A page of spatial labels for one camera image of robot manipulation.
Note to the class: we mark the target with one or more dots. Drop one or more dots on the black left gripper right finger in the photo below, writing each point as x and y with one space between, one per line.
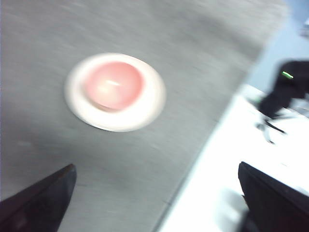
275 203

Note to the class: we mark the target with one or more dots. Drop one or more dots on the red ribbed bowl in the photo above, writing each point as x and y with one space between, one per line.
113 84

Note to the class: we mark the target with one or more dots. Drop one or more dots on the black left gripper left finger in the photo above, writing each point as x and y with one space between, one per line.
41 205

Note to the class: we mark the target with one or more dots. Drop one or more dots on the white round plate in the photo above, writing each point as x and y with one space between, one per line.
79 101

